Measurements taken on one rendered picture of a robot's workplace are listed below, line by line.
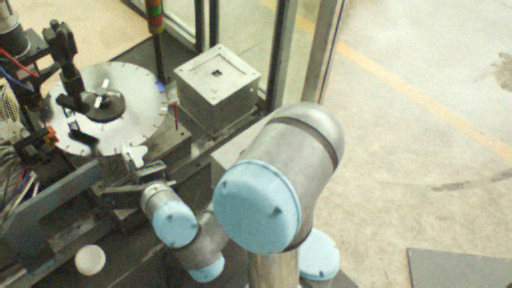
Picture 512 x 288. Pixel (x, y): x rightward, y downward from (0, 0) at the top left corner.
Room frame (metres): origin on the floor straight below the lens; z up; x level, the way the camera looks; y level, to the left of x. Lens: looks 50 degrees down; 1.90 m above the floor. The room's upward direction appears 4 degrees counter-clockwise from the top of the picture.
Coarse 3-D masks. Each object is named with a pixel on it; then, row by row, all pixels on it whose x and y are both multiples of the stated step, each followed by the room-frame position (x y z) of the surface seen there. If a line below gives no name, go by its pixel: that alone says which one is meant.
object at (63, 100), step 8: (64, 96) 0.85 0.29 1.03; (72, 96) 0.82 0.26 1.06; (80, 96) 0.82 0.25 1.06; (64, 104) 0.83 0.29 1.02; (72, 104) 0.82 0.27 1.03; (80, 104) 0.81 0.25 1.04; (88, 104) 0.82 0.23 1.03; (64, 112) 0.83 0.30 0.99; (72, 112) 0.84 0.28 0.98; (80, 112) 0.81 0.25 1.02
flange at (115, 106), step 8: (112, 88) 0.94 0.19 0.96; (88, 96) 0.91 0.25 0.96; (96, 96) 0.89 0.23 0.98; (112, 96) 0.90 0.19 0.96; (120, 96) 0.90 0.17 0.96; (104, 104) 0.87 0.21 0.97; (112, 104) 0.88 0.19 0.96; (120, 104) 0.88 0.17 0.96; (88, 112) 0.86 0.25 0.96; (96, 112) 0.85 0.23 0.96; (104, 112) 0.85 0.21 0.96; (112, 112) 0.85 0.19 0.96; (120, 112) 0.85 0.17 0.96; (96, 120) 0.83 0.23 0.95; (104, 120) 0.83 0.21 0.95
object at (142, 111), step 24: (96, 72) 1.01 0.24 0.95; (120, 72) 1.01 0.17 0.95; (144, 72) 1.00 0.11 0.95; (48, 96) 0.93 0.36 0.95; (144, 96) 0.91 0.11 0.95; (48, 120) 0.84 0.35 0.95; (72, 120) 0.84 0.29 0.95; (120, 120) 0.83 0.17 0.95; (144, 120) 0.82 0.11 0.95; (72, 144) 0.76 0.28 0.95; (96, 144) 0.76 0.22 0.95; (120, 144) 0.75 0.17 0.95
